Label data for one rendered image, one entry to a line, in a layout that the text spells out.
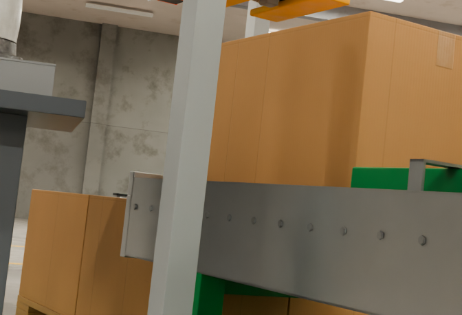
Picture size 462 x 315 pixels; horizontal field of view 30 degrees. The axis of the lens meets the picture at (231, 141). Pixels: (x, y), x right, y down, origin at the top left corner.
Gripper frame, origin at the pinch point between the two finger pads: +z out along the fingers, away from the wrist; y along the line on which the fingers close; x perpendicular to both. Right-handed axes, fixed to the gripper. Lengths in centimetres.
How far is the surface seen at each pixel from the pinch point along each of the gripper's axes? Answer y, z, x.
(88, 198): -18, 71, 6
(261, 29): 186, -57, 245
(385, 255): -34, 75, -156
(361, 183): -23, 64, -136
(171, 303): -50, 88, -120
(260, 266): -33, 80, -122
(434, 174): -23, 62, -154
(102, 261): -18, 89, -12
